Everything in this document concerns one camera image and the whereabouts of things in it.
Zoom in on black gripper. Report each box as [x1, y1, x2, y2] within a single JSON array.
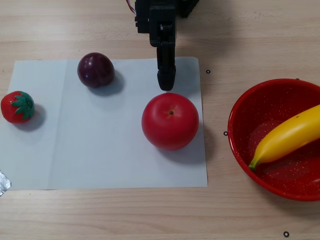
[[134, 0, 177, 92]]

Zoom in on yellow banana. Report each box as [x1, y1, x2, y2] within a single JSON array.
[[248, 104, 320, 172]]

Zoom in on red speckled bowl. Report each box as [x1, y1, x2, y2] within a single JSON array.
[[226, 78, 320, 202]]

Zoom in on red apple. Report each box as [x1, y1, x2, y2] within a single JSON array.
[[141, 92, 200, 152]]

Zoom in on dark purple plum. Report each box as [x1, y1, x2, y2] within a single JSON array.
[[76, 52, 116, 89]]

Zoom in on white paper sheet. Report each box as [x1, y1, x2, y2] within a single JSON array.
[[0, 56, 209, 191]]

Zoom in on red strawberry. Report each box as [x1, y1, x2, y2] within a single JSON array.
[[0, 90, 36, 125]]

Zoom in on grey tape piece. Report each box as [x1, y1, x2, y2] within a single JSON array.
[[0, 169, 12, 199]]

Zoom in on red white servo cable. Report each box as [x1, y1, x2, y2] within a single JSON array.
[[125, 0, 138, 16]]

